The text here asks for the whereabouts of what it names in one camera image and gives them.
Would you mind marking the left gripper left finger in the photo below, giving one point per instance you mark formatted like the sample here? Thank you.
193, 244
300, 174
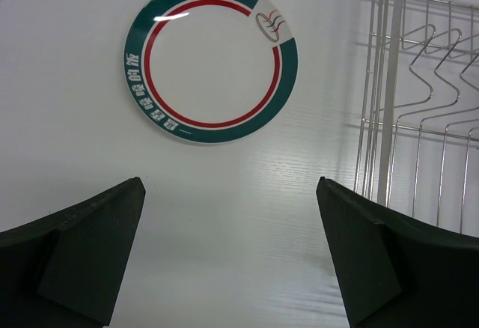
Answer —
66, 269

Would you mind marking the metal wire dish rack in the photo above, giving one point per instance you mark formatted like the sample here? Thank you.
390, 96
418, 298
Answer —
418, 133

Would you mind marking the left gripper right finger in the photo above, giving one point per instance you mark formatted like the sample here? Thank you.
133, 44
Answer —
396, 271

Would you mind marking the green red rimmed plate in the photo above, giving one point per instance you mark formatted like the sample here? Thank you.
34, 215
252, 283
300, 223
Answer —
210, 71

